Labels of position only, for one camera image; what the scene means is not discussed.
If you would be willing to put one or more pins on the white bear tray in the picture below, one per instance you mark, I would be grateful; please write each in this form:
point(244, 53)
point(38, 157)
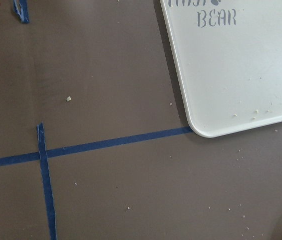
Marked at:
point(228, 59)

